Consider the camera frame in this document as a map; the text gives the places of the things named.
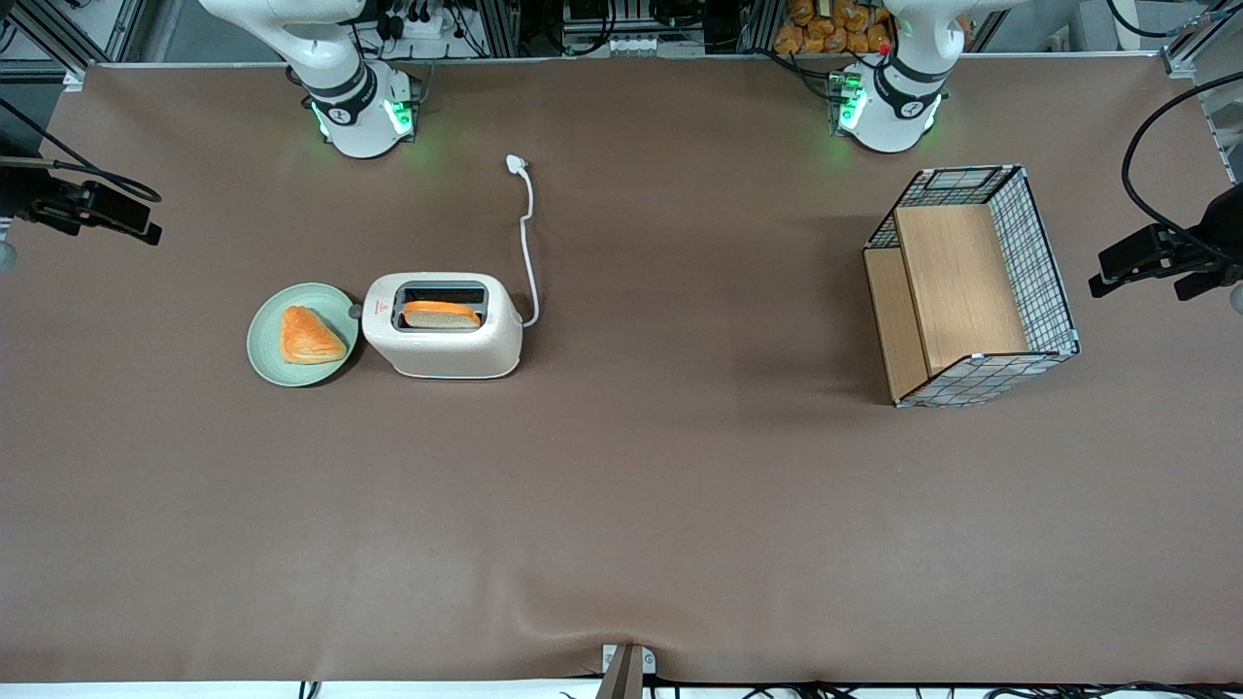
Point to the toast slice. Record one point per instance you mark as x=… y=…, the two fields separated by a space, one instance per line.
x=442 y=315

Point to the bag of bread rolls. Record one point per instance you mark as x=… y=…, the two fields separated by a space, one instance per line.
x=825 y=35

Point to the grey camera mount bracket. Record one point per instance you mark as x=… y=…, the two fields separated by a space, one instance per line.
x=624 y=676

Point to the pale green plate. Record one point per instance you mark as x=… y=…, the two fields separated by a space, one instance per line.
x=265 y=351

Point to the black side camera on mount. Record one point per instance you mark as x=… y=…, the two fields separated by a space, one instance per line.
x=1158 y=254
x=99 y=210

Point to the cream white toaster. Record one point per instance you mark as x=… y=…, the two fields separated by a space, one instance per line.
x=449 y=355

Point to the aluminium frame rail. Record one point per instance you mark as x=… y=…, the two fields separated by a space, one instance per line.
x=1181 y=58

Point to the light wooden step shelf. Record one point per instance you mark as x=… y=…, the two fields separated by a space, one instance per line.
x=957 y=283

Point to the triangular golden pastry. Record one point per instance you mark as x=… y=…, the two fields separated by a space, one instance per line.
x=307 y=340

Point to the white power strip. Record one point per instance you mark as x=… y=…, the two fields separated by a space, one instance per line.
x=427 y=25

